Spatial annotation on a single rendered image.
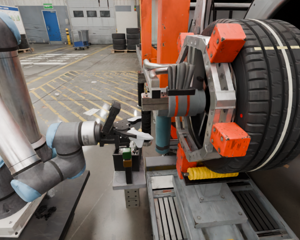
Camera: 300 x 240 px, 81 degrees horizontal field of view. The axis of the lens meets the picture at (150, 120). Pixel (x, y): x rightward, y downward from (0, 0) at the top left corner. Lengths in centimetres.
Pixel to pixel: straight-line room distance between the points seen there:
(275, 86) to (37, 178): 77
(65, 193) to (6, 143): 60
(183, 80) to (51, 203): 96
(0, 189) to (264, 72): 112
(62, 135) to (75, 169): 15
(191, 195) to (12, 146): 96
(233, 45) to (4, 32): 78
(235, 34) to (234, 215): 94
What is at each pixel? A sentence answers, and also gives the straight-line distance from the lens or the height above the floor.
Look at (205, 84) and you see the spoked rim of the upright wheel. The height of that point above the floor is 91.
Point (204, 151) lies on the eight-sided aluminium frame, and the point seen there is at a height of 76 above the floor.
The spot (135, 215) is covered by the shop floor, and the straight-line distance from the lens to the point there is 138.
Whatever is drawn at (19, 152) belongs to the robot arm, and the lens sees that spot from 69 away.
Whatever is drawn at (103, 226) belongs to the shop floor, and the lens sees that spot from 137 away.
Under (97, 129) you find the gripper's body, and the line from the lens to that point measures 64.
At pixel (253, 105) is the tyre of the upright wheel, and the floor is 96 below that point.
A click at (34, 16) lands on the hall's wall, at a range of 1604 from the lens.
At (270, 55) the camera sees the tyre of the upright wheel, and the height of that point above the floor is 108.
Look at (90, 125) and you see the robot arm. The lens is 64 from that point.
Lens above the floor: 116
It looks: 28 degrees down
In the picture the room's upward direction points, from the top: straight up
